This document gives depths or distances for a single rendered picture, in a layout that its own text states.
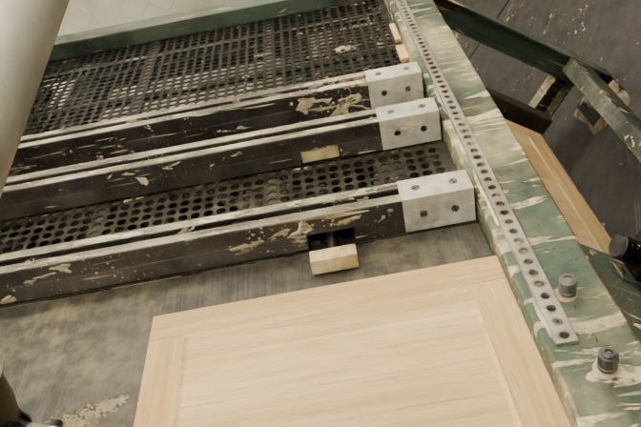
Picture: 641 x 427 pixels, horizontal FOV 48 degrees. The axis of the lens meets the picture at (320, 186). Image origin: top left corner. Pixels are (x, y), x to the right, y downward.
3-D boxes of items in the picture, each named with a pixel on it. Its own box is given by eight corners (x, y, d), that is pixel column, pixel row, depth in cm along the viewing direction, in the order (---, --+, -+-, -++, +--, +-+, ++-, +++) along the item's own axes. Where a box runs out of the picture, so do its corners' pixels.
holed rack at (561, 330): (579, 342, 94) (579, 339, 93) (556, 347, 94) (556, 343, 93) (390, -30, 231) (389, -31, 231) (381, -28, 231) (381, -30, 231)
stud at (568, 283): (579, 297, 100) (579, 281, 98) (561, 300, 100) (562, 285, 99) (572, 286, 102) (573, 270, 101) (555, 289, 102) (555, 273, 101)
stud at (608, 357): (621, 374, 88) (622, 357, 87) (601, 377, 89) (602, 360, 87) (612, 358, 90) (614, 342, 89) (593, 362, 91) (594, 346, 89)
